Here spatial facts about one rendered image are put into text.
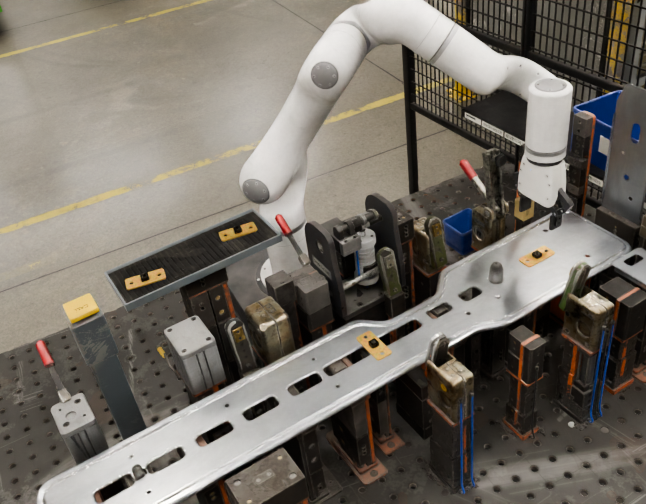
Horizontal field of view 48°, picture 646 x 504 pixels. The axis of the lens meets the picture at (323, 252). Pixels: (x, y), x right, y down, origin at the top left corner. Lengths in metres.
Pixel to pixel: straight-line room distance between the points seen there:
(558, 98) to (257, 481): 0.91
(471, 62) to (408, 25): 0.14
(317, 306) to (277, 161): 0.36
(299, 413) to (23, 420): 0.88
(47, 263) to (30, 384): 1.78
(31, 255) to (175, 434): 2.63
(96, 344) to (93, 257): 2.23
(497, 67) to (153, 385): 1.18
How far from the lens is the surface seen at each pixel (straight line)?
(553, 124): 1.54
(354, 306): 1.70
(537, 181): 1.62
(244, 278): 2.09
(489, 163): 1.74
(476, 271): 1.72
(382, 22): 1.50
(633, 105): 1.79
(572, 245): 1.82
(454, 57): 1.49
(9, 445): 2.05
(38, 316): 3.58
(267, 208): 1.89
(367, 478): 1.71
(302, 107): 1.65
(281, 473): 1.34
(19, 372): 2.23
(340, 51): 1.52
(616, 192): 1.91
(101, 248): 3.87
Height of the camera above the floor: 2.10
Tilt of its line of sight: 37 degrees down
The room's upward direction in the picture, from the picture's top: 8 degrees counter-clockwise
